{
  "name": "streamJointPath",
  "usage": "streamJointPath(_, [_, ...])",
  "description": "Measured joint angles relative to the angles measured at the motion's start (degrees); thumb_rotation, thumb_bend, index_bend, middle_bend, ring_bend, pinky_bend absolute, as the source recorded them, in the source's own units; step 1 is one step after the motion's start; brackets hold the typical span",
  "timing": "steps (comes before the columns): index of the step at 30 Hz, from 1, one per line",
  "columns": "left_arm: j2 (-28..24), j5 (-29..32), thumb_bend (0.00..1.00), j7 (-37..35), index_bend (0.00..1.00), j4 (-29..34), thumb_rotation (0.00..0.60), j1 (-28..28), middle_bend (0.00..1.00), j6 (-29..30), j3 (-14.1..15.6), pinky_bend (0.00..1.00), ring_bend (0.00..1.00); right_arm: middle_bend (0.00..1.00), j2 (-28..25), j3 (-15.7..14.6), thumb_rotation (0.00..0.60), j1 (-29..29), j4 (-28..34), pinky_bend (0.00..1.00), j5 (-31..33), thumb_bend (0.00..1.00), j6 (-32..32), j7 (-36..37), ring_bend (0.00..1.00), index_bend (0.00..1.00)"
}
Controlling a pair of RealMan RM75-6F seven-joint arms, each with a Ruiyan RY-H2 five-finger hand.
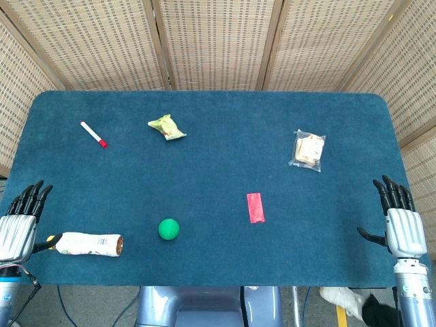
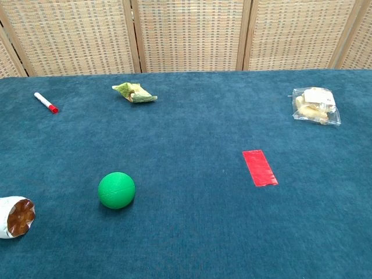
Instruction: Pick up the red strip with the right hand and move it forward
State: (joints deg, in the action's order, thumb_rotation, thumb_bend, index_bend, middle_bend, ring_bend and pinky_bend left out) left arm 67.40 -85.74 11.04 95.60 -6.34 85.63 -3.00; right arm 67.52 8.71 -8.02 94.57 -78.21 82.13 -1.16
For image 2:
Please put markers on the clear bag of biscuits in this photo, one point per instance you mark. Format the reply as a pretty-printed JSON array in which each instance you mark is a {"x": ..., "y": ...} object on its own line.
[{"x": 314, "y": 106}]

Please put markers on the white labelled tea bottle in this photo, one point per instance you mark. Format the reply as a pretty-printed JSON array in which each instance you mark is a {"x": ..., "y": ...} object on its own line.
[{"x": 11, "y": 218}]

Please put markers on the white marker with red cap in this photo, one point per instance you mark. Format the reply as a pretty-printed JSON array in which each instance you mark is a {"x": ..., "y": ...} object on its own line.
[{"x": 43, "y": 101}]

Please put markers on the crumpled green snack packet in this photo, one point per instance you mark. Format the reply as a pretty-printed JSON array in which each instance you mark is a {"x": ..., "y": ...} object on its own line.
[{"x": 136, "y": 94}]

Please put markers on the woven wooden folding screen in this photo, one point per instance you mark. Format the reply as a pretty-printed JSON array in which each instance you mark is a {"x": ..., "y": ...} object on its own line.
[{"x": 189, "y": 35}]

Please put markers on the blue velvet table cloth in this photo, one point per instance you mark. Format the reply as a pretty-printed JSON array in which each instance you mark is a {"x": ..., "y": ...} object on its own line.
[{"x": 186, "y": 145}]

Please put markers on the green ball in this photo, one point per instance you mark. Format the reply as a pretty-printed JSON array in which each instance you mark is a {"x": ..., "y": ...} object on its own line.
[{"x": 117, "y": 190}]

